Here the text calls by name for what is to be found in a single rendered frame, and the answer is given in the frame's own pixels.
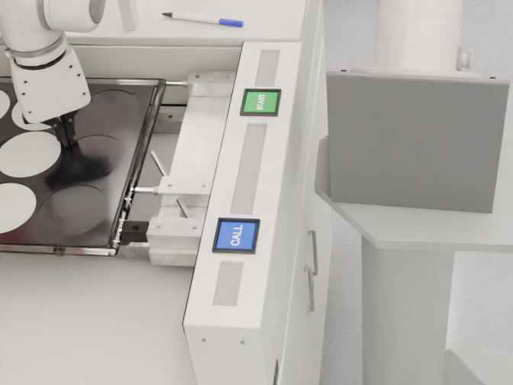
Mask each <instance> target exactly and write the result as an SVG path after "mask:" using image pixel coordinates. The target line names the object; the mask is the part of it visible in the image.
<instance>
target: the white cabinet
mask: <svg viewBox="0 0 513 385"><path fill-rule="evenodd" d="M306 110H307V111H306V117H305V128H304V134H303V140H302V151H301V156H300V163H299V169H298V180H297V186H296V192H295V203H294V209H293V215H292V226H291V231H290V238H289V249H288V255H287V261H286V271H285V278H284V284H283V290H282V301H281V307H280V313H279V324H278V330H277V336H276V346H275V353H274V358H273V370H272V376H271V382H270V385H319V380H320V372H321V356H322V348H323V339H324V323H325V314H326V305H327V290H328V281H329V273H330V264H331V248H332V223H331V207H330V206H329V205H328V204H327V203H326V202H325V201H324V200H323V199H322V198H321V197H320V196H318V195H317V194H316V193H315V171H316V164H317V157H318V144H319V141H320V140H321V139H322V138H323V137H325V136H326V135H328V129H327V93H326V74H325V55H324V19H323V0H320V5H319V11H318V22H317V28H316V34H315V45H314V51H313V57H312V63H311V74H310V80H309V86H308V97H307V102H306Z"/></svg>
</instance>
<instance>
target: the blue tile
mask: <svg viewBox="0 0 513 385"><path fill-rule="evenodd" d="M256 226H257V224H256V223H249V222H222V223H221V228H220V232H219V236H218V243H217V248H238V249H253V240H254V235H255V231H256Z"/></svg>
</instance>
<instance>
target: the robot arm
mask: <svg viewBox="0 0 513 385"><path fill-rule="evenodd" d="M105 1H106V0H0V31H1V33H2V37H3V40H4V42H5V45H6V47H7V49H5V55H6V57H7V58H10V69H11V78H12V82H13V85H14V88H15V93H16V96H17V99H18V103H19V105H20V107H21V110H22V119H23V122H24V123H25V124H26V125H29V124H34V123H38V122H40V123H42V124H45V125H49V126H51V128H52V129H53V131H54V134H55V136H56V139H57V141H62V142H63V144H64V146H65V147H68V146H69V144H71V145H73V144H75V143H74V140H73V136H74V135H76V132H75V128H74V126H73V122H74V117H75V116H76V114H77V112H78V111H79V110H80V108H82V107H84V106H86V105H88V104H89V103H90V102H91V101H92V97H91V96H90V92H89V87H88V85H87V82H86V78H85V76H84V73H83V71H82V67H81V65H80V63H79V60H78V58H77V56H76V53H75V51H74V50H73V48H72V47H71V45H70V44H69V42H68V41H67V38H66V33H65V31H68V32H76V33H86V32H90V31H93V30H95V29H96V28H97V27H98V25H99V24H100V22H101V20H102V16H103V14H104V10H105ZM463 7H464V0H379V9H378V20H377V32H376V54H375V66H374V67H355V68H350V72H359V73H390V74H405V75H422V76H452V77H469V78H484V75H482V74H478V73H468V72H460V71H462V68H468V69H472V66H473V49H469V52H466V51H463V49H462V48H461V38H462V27H463ZM59 115H60V119H59V117H57V116H59ZM60 120H61V121H60ZM61 122H62V123H61ZM67 139H68V140H67ZM68 141H69V143H68Z"/></svg>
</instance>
